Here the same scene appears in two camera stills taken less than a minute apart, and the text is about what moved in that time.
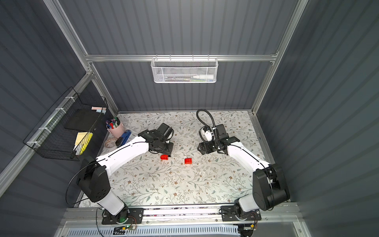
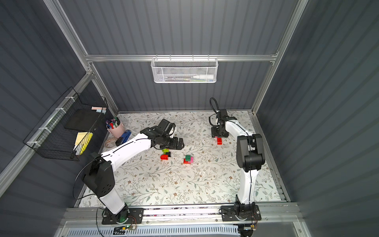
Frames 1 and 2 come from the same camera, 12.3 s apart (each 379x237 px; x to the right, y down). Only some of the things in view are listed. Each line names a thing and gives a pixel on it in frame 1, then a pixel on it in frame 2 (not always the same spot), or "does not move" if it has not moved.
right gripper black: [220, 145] to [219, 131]
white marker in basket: [204, 76] does not move
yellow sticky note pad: [83, 140] does not move
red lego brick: [164, 157] does not move
